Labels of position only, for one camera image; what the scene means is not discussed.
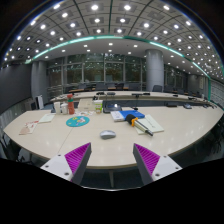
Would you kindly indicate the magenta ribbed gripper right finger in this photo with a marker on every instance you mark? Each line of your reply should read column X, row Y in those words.
column 151, row 166

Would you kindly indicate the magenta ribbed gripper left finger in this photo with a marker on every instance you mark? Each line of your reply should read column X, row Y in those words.
column 70, row 166

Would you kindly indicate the grey computer mouse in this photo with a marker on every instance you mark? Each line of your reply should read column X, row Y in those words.
column 107, row 134

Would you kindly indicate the round teal mouse pad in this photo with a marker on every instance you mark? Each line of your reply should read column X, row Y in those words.
column 77, row 121

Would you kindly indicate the white paper document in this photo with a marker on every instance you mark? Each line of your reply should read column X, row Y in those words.
column 151, row 124

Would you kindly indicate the white green leaflet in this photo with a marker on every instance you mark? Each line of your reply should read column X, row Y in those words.
column 47, row 118

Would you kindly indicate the pink leaflet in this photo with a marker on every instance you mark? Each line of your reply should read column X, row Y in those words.
column 28, row 128

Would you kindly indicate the red orange bottle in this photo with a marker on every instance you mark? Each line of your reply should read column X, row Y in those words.
column 71, row 109

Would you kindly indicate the blue book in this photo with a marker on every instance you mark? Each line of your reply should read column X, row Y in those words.
column 132, row 112

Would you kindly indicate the white cup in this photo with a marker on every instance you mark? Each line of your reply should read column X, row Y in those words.
column 57, row 108

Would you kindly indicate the green white carton box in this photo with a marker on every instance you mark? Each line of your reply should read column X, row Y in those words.
column 98, row 106

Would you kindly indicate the black laptop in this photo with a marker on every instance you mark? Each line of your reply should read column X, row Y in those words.
column 110, row 107

